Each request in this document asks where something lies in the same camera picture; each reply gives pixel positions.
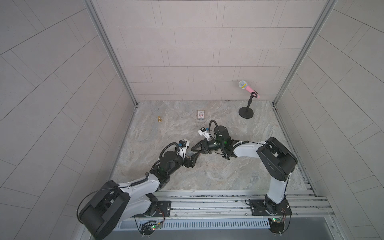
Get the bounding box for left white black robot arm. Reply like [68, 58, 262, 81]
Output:
[76, 140, 200, 240]

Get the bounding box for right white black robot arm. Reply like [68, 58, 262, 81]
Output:
[191, 120, 298, 218]

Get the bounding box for black microphone stand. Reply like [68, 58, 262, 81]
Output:
[239, 92, 258, 119]

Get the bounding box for red white card box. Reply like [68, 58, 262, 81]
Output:
[197, 110, 205, 121]

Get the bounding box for pink toy microphone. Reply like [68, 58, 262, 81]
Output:
[239, 80, 259, 98]

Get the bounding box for left circuit board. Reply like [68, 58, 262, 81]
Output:
[141, 221, 164, 236]

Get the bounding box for circuit board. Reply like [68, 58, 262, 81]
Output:
[268, 217, 286, 235]
[141, 221, 164, 236]

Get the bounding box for right circuit board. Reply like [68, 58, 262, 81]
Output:
[268, 217, 286, 235]

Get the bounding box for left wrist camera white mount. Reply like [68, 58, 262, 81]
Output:
[179, 139, 190, 159]

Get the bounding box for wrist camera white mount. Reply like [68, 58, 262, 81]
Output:
[179, 139, 190, 159]
[198, 128, 211, 141]

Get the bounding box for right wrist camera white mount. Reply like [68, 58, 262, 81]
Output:
[198, 128, 211, 141]

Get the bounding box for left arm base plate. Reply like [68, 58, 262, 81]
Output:
[135, 201, 172, 218]

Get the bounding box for aluminium rail frame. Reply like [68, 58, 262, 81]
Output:
[114, 191, 339, 233]

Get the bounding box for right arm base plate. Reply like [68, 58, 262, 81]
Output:
[247, 198, 292, 218]

